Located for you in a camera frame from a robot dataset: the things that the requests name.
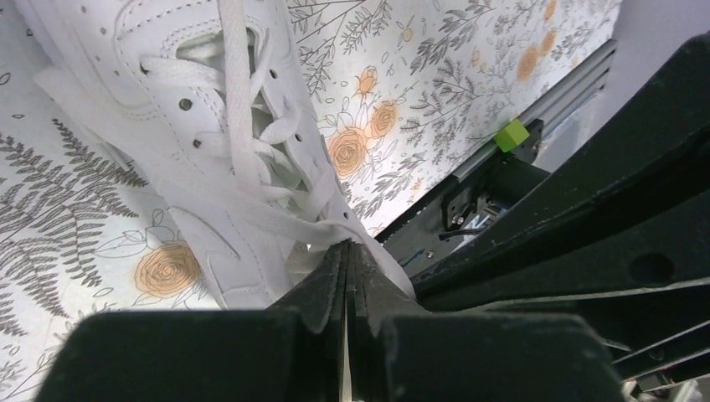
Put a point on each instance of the small green block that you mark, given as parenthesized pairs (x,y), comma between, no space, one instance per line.
(512,135)

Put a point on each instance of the white sneaker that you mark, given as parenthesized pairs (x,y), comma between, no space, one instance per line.
(207,99)

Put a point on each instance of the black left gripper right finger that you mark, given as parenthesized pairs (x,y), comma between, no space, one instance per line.
(401,352)

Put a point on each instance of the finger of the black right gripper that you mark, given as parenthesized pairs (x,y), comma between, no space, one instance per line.
(652,155)
(644,287)

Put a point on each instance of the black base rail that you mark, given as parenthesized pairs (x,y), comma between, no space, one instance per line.
(465,203)

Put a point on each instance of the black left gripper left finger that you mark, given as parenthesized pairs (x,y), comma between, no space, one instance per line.
(290,351)

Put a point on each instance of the floral patterned table mat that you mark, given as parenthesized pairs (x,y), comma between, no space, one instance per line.
(403,93)

